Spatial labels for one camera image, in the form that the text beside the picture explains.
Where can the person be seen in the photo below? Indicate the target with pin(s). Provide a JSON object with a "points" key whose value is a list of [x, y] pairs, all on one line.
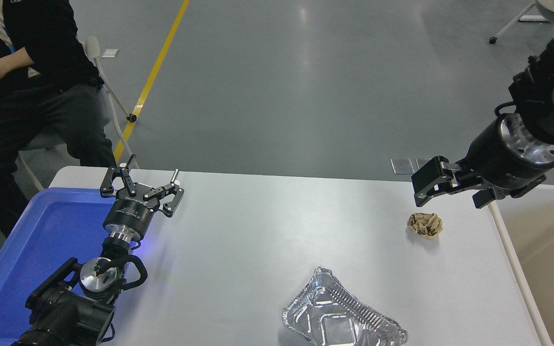
{"points": [[31, 105]]}

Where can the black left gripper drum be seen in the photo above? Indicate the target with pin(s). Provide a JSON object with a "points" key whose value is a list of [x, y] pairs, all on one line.
{"points": [[130, 214]]}

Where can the white paper scrap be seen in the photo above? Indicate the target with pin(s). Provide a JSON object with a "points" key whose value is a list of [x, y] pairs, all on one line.
{"points": [[110, 53]]}

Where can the foil tray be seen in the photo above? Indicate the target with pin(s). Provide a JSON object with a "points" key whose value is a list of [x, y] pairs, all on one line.
{"points": [[334, 322]]}

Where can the crumpled tan paper ball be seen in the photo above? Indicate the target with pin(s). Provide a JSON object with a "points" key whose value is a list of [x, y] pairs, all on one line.
{"points": [[425, 225]]}

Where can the large pale bin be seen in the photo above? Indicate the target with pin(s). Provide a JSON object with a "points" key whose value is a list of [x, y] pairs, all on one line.
{"points": [[551, 269]]}

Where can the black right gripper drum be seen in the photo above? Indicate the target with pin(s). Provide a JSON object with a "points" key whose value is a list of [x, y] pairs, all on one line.
{"points": [[491, 163]]}

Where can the white office chair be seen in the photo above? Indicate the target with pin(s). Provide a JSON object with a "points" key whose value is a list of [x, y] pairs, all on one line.
{"points": [[512, 21], [113, 101]]}

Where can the blue plastic tray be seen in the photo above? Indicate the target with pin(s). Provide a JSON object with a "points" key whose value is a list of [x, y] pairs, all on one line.
{"points": [[41, 240]]}

